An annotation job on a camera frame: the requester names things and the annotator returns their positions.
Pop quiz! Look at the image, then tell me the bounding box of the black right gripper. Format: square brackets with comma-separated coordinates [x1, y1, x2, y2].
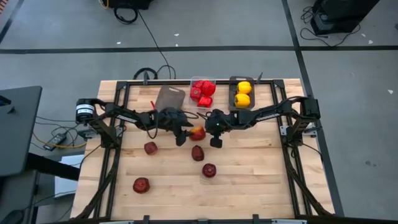
[205, 108, 234, 149]

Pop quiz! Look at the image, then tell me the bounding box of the white sheet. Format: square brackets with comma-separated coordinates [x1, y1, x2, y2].
[54, 154, 85, 199]

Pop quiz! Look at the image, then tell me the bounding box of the black cable bundle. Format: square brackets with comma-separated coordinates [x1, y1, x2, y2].
[132, 64, 177, 81]

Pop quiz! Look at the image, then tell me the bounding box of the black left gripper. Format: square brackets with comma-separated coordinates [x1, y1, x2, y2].
[157, 107, 195, 147]

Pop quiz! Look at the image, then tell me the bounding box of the coiled black cable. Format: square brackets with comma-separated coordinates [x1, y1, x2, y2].
[113, 6, 139, 25]

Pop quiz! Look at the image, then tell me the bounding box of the black aluminium table frame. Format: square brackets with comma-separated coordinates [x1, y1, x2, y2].
[71, 79, 333, 224]

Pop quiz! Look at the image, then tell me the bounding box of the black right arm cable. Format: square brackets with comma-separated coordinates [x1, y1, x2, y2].
[278, 95, 312, 123]

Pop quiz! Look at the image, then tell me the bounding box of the dark red apple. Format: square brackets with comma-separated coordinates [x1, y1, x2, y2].
[132, 177, 151, 194]
[201, 163, 217, 179]
[144, 141, 159, 156]
[191, 145, 205, 162]

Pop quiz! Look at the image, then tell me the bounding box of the yellow cable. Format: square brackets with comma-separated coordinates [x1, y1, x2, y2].
[32, 132, 88, 149]

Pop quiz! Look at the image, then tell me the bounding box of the black equipment box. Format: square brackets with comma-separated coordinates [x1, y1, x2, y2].
[310, 0, 381, 36]

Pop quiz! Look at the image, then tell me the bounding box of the red yellow apple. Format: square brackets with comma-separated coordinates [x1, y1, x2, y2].
[188, 126, 206, 142]

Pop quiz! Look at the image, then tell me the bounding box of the grey desk top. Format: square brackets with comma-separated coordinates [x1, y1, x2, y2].
[0, 86, 43, 177]

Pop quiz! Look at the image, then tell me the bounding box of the long black floor cable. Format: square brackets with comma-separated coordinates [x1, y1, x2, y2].
[137, 9, 173, 79]

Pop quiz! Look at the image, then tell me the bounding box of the black power adapter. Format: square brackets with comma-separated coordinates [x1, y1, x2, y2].
[42, 133, 68, 152]

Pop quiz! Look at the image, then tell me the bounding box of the clear plastic basket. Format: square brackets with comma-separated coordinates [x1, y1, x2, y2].
[188, 76, 217, 109]

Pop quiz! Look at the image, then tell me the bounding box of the dark grey plastic basket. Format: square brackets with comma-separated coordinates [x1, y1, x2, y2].
[228, 76, 256, 111]

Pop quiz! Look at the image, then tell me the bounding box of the grey cutting board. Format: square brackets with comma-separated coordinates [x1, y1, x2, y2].
[154, 85, 187, 112]

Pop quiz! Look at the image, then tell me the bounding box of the yellow bell pepper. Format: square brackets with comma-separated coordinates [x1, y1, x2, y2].
[236, 81, 252, 95]
[233, 93, 251, 109]

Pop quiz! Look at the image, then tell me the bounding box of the black desk beam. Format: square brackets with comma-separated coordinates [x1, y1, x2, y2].
[26, 152, 81, 182]

